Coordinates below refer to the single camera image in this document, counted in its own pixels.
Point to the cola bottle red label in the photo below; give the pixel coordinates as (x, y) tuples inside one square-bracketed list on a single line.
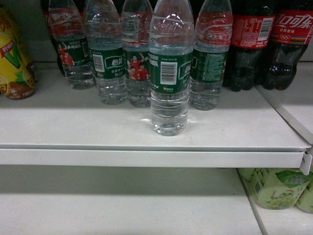
[(289, 39), (253, 21)]

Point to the yellow lemon tea bottle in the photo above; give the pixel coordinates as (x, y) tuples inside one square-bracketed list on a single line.
[(17, 76)]

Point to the water bottle green label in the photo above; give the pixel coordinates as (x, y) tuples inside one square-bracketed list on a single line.
[(213, 31), (170, 56)]

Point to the far left water bottle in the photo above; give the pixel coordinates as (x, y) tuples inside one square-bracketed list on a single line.
[(71, 44)]

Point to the right cola bottle red label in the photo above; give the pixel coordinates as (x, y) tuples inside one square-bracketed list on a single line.
[(289, 39)]

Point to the white metal shelf board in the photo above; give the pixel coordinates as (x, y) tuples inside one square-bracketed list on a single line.
[(62, 126)]

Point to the left cola bottle red label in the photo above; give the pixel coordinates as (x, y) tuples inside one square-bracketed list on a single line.
[(253, 21)]

